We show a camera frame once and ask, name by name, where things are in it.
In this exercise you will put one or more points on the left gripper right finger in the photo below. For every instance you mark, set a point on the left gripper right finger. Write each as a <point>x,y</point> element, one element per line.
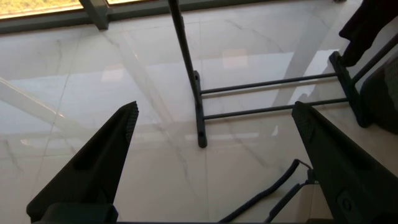
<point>348,174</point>

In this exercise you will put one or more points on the black clothes rack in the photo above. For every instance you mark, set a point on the black clothes rack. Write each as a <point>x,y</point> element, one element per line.
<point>199,105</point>

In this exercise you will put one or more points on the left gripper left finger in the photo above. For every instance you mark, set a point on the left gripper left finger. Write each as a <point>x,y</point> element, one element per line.
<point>90,174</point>

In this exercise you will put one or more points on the pink clothes hanger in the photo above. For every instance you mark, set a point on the pink clothes hanger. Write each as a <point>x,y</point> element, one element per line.
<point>264,193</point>

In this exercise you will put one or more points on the black garment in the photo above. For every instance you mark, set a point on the black garment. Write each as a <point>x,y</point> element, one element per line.
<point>367,25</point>

